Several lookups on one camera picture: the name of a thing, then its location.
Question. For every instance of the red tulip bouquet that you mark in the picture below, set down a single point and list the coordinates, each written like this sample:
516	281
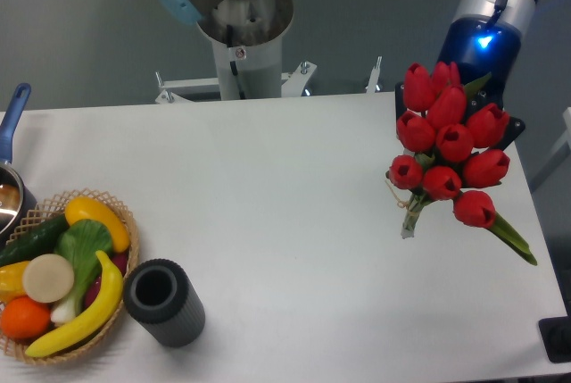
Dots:
453	150

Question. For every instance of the grey robot arm base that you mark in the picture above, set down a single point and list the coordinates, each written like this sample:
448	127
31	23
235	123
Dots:
246	40

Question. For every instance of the dark grey ribbed vase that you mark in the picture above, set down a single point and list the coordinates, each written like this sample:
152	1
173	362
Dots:
160	296

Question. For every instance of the dark red vegetable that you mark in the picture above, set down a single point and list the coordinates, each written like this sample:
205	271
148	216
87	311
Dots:
121	262

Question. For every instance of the green bok choy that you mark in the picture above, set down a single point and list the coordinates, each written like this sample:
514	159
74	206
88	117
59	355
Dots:
78	245

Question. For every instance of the yellow banana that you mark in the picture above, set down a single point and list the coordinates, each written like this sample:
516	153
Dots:
88	322

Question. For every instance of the woven wicker basket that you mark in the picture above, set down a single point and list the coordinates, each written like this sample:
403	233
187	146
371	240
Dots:
52	207

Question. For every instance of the green cucumber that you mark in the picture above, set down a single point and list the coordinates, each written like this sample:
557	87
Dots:
35	242

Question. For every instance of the beige round disc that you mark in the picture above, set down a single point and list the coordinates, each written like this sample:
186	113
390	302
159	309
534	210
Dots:
48	278

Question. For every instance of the yellow bell pepper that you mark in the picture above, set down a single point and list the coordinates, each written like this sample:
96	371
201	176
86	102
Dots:
11	277

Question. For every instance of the orange fruit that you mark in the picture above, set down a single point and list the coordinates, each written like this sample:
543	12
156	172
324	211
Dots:
24	318

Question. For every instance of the black device at edge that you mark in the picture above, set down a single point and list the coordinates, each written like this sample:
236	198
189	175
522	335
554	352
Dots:
555	334

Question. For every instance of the white metal mounting frame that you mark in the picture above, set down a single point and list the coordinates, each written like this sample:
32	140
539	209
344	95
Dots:
296	83

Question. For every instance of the blue handled saucepan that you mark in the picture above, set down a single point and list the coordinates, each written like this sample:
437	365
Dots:
16	199

